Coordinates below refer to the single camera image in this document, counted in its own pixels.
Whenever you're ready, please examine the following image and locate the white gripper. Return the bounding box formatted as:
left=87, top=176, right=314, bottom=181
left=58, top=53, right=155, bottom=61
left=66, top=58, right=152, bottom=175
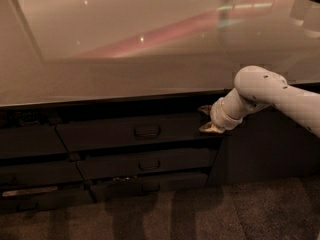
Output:
left=198, top=98, right=242, bottom=134

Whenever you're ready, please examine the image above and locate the dark drawer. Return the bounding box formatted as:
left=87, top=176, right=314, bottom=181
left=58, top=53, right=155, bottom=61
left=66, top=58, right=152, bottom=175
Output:
left=0, top=162, right=82, bottom=186
left=77, top=148, right=217, bottom=180
left=0, top=126, right=66, bottom=159
left=57, top=113, right=217, bottom=151
left=90, top=171, right=208, bottom=202
left=0, top=185, right=94, bottom=214

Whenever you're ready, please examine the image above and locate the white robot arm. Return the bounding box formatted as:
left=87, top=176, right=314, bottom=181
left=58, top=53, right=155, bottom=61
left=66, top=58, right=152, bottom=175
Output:
left=199, top=65, right=320, bottom=137

